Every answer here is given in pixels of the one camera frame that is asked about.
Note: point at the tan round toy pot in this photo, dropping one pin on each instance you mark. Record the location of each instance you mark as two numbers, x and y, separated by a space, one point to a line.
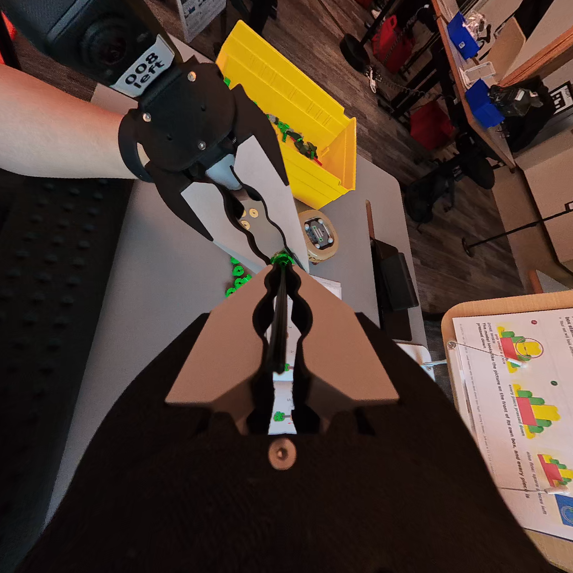
318 237

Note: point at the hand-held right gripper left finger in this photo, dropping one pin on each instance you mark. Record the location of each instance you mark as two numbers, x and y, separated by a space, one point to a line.
215 358

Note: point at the printed paper tag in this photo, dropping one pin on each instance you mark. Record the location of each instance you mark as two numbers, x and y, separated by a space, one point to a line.
201 18

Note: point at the grey desk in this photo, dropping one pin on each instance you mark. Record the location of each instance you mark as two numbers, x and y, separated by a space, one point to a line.
179 291

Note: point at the green round brick stack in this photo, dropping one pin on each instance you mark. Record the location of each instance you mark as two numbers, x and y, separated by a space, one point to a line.
282 259

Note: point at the pile of loose bricks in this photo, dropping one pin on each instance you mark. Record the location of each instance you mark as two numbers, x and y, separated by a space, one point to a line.
297 141

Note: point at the black toy set box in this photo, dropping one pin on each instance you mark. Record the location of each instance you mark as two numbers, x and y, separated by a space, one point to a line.
396 286

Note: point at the long wooden-edged desk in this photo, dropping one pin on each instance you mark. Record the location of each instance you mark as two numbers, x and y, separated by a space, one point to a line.
452 62

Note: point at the printed instruction sheet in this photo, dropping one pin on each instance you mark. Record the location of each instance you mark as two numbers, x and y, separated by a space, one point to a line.
506 403

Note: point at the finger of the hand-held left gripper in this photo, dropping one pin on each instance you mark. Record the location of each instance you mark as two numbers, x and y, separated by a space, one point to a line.
273 188
215 215

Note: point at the yellow storage bin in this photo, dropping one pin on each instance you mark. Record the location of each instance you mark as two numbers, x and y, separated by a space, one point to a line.
286 98

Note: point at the black wristband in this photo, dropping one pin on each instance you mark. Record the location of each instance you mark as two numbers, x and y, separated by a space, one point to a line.
121 147

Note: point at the black office chair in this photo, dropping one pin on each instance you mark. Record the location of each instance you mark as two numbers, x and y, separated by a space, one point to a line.
470 170

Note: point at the open instruction booklet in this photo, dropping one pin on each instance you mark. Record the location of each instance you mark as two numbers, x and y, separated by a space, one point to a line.
283 403

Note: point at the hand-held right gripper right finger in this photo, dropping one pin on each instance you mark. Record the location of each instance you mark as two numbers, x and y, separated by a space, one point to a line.
349 358

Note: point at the row of small green pieces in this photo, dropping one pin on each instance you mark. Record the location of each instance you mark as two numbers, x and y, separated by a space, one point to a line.
237 280

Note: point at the black bag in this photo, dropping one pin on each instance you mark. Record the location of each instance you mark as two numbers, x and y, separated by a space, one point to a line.
523 112

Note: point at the red bag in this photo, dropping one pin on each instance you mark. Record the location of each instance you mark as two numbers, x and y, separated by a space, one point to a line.
432 125
391 44

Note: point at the long black axle rod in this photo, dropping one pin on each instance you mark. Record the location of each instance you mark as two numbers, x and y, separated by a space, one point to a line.
280 322

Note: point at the small marker tag sign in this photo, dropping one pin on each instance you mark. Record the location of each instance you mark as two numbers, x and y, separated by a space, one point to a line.
562 100

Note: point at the person's left forearm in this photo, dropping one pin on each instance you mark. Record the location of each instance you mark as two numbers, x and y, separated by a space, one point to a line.
58 121

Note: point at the black perforated mat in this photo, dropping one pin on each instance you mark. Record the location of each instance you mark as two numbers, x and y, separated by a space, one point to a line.
44 358

